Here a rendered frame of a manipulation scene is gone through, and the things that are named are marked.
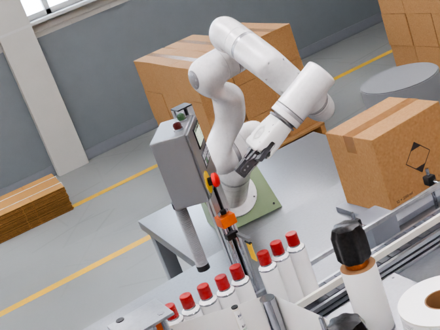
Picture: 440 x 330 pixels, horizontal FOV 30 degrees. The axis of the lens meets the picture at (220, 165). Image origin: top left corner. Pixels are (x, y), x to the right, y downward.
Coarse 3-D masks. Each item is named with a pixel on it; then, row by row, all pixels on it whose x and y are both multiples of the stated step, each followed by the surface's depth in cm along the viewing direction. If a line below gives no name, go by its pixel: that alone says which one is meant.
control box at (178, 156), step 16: (160, 128) 213; (192, 128) 209; (160, 144) 203; (176, 144) 203; (192, 144) 205; (160, 160) 205; (176, 160) 204; (192, 160) 204; (176, 176) 206; (192, 176) 206; (208, 176) 211; (176, 192) 208; (192, 192) 207; (208, 192) 208; (176, 208) 209
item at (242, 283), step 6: (234, 264) 217; (234, 270) 214; (240, 270) 215; (234, 276) 215; (240, 276) 215; (246, 276) 217; (234, 282) 216; (240, 282) 215; (246, 282) 215; (240, 288) 215; (246, 288) 215; (252, 288) 217; (240, 294) 216; (246, 294) 216; (252, 294) 217; (240, 300) 217; (246, 300) 216
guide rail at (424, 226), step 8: (424, 224) 238; (432, 224) 239; (408, 232) 237; (416, 232) 237; (400, 240) 235; (408, 240) 236; (384, 248) 233; (392, 248) 234; (376, 256) 231; (384, 256) 233; (336, 280) 226; (320, 288) 225; (328, 288) 225; (312, 296) 223; (320, 296) 224; (296, 304) 221; (304, 304) 222
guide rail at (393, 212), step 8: (424, 192) 246; (408, 200) 245; (416, 200) 245; (400, 208) 243; (384, 216) 241; (392, 216) 242; (376, 224) 239; (320, 256) 232; (312, 264) 231; (264, 288) 225; (256, 296) 224
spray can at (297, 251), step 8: (288, 232) 223; (296, 232) 222; (288, 240) 222; (296, 240) 222; (288, 248) 224; (296, 248) 222; (304, 248) 223; (296, 256) 222; (304, 256) 223; (296, 264) 223; (304, 264) 223; (296, 272) 225; (304, 272) 224; (312, 272) 225; (304, 280) 225; (312, 280) 225; (304, 288) 226; (312, 288) 226; (304, 296) 227
